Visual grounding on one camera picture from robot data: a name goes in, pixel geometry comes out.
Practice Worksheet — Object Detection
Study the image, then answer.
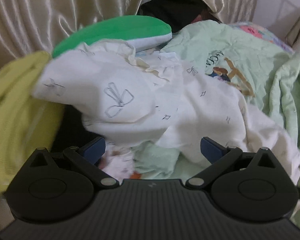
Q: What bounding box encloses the white bow-print blanket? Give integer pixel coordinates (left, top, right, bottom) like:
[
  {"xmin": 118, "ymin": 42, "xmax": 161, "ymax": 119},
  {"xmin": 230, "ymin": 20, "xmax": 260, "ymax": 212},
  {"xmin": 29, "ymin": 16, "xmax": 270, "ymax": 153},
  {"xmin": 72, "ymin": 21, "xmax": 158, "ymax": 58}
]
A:
[{"xmin": 33, "ymin": 40, "xmax": 300, "ymax": 181}]

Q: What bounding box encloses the white orange patterned cloth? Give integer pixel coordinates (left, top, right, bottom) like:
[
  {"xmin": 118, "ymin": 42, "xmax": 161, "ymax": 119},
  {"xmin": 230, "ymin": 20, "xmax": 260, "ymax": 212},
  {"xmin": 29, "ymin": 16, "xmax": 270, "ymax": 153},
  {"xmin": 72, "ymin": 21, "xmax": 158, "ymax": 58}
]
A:
[{"xmin": 98, "ymin": 142, "xmax": 134, "ymax": 184}]

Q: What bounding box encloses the yellow-green cloth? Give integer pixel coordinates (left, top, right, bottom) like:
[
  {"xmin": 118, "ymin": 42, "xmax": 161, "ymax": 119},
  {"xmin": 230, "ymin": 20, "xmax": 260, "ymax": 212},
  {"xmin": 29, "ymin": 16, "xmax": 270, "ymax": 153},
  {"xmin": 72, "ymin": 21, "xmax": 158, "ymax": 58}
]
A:
[{"xmin": 0, "ymin": 51, "xmax": 64, "ymax": 194}]

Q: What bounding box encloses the floral patchwork bedspread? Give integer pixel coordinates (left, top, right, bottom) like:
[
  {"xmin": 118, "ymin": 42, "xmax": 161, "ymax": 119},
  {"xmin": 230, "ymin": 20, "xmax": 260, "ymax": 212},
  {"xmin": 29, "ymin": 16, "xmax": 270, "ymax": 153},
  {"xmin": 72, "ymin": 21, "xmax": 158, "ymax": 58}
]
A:
[{"xmin": 229, "ymin": 22, "xmax": 294, "ymax": 54}]

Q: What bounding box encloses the green and white pillow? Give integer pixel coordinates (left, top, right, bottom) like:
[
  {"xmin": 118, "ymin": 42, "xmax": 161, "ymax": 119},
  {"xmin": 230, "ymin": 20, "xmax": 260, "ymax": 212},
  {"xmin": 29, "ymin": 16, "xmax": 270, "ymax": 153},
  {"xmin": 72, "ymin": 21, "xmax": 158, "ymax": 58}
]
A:
[{"xmin": 52, "ymin": 15, "xmax": 172, "ymax": 58}]

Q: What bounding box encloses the beige satin curtain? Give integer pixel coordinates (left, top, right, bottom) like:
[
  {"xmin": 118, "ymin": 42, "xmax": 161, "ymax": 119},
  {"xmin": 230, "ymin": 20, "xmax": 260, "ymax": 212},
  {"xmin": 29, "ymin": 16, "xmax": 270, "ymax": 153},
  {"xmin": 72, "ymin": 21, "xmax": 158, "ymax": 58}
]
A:
[{"xmin": 0, "ymin": 0, "xmax": 257, "ymax": 68}]

